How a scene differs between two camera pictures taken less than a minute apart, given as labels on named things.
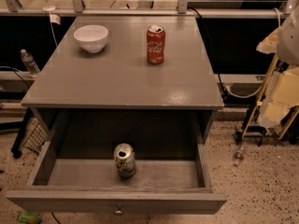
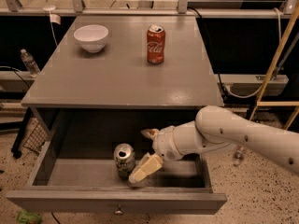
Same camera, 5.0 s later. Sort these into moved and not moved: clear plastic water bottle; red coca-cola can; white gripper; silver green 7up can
Moved: white gripper
Not moved: red coca-cola can; clear plastic water bottle; silver green 7up can
